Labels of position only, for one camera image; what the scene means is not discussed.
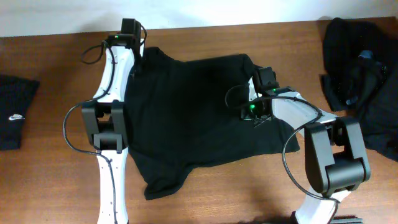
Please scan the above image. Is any black t-shirt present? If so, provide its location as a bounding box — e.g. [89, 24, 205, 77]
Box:
[125, 47, 299, 200]

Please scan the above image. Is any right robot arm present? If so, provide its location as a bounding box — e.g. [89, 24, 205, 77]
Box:
[240, 67, 371, 224]

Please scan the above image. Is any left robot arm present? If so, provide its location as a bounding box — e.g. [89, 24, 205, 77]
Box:
[81, 18, 147, 223]

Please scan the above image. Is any black clothes pile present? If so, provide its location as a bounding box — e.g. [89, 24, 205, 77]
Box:
[322, 17, 397, 161]

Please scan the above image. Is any folded black Nike garment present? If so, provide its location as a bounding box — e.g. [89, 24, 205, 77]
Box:
[1, 75, 40, 151]

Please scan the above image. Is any left black camera cable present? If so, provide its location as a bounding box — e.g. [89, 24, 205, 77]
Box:
[62, 23, 149, 224]

